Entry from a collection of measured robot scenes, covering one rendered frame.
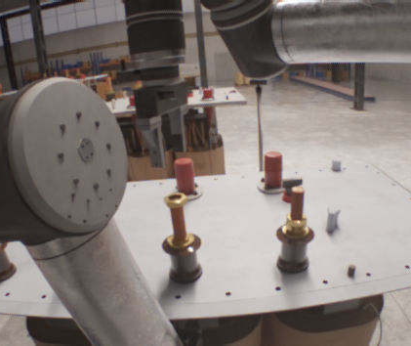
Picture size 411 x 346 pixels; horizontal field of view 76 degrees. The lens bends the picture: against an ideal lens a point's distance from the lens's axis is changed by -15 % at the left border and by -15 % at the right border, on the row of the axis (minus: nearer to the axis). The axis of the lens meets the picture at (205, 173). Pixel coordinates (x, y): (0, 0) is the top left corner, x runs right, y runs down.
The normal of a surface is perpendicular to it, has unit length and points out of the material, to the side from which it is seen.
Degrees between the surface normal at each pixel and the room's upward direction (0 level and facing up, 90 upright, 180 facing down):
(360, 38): 110
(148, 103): 90
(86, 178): 77
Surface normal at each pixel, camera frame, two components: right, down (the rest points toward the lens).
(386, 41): -0.55, 0.70
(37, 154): 0.86, -0.17
